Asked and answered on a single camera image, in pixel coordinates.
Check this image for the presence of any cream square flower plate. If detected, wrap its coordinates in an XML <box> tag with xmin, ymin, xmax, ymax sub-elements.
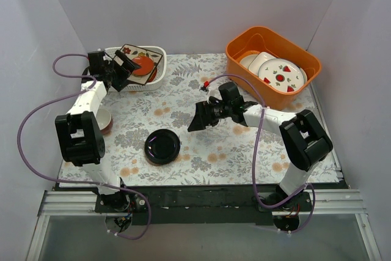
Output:
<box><xmin>120</xmin><ymin>44</ymin><xmax>163</xmax><ymax>85</ymax></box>

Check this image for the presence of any red round saucer plate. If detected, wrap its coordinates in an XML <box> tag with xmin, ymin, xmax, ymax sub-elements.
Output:
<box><xmin>132</xmin><ymin>56</ymin><xmax>155</xmax><ymax>77</ymax></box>

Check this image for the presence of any red plate with teal flower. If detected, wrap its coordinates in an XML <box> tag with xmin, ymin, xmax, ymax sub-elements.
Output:
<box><xmin>147</xmin><ymin>66</ymin><xmax>158</xmax><ymax>83</ymax></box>

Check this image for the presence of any black bowl with red interior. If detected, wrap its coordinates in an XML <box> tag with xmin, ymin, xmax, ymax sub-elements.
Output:
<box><xmin>144</xmin><ymin>129</ymin><xmax>181</xmax><ymax>166</ymax></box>

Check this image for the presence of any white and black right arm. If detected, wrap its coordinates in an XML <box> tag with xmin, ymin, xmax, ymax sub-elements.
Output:
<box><xmin>188</xmin><ymin>82</ymin><xmax>333</xmax><ymax>211</ymax></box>

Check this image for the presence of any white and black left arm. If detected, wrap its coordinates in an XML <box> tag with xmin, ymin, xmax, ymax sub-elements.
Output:
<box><xmin>55</xmin><ymin>50</ymin><xmax>139</xmax><ymax>212</ymax></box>

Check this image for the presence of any white round plate in bin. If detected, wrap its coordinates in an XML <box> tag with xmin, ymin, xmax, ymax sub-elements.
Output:
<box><xmin>239</xmin><ymin>54</ymin><xmax>258</xmax><ymax>68</ymax></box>

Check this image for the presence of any orange plastic bin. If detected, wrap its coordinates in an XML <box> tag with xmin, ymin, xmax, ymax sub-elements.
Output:
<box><xmin>225</xmin><ymin>26</ymin><xmax>322</xmax><ymax>110</ymax></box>

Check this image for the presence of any white perforated plastic basket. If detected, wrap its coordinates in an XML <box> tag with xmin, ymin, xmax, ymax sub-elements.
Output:
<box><xmin>104</xmin><ymin>46</ymin><xmax>167</xmax><ymax>92</ymax></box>

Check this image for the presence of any red cup with white interior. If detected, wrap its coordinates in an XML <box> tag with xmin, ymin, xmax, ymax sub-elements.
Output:
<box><xmin>96</xmin><ymin>108</ymin><xmax>113</xmax><ymax>135</ymax></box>

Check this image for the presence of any white square dish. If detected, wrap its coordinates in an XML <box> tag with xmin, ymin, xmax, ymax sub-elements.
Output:
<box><xmin>248</xmin><ymin>52</ymin><xmax>276</xmax><ymax>75</ymax></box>

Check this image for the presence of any white plate with strawberries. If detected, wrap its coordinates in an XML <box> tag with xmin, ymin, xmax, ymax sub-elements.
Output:
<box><xmin>258</xmin><ymin>59</ymin><xmax>307</xmax><ymax>93</ymax></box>

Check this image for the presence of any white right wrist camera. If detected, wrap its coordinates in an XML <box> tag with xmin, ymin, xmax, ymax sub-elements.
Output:
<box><xmin>200</xmin><ymin>81</ymin><xmax>216</xmax><ymax>101</ymax></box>

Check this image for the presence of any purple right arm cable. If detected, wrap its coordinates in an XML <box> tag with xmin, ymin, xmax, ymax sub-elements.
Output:
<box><xmin>209</xmin><ymin>74</ymin><xmax>316</xmax><ymax>233</ymax></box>

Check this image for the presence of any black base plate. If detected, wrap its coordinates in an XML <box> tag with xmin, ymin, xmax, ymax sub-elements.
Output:
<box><xmin>94</xmin><ymin>183</ymin><xmax>314</xmax><ymax>225</ymax></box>

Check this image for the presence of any aluminium frame rail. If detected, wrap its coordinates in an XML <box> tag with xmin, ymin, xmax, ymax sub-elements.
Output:
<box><xmin>26</xmin><ymin>189</ymin><xmax>381</xmax><ymax>260</ymax></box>

